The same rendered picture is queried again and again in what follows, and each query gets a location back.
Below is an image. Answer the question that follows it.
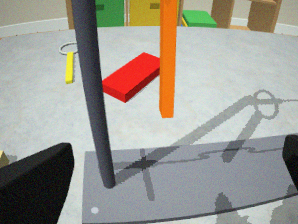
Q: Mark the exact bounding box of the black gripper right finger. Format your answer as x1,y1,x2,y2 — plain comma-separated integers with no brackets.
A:
282,135,298,189

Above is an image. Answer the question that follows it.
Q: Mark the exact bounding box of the red rectangular block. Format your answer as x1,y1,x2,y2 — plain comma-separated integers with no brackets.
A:
101,52,161,103

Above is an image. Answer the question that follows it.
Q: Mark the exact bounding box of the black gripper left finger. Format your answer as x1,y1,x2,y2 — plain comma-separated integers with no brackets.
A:
0,143,74,224

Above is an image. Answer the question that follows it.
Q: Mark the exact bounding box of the yellow handle with grey wire loop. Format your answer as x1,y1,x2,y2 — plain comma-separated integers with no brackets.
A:
59,41,78,84

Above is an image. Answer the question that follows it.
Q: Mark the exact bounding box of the orange handle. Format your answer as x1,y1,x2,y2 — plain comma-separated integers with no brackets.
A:
160,0,177,117

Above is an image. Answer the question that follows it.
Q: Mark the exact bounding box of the pale yellow flat square block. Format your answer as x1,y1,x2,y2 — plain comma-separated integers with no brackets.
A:
0,151,9,168

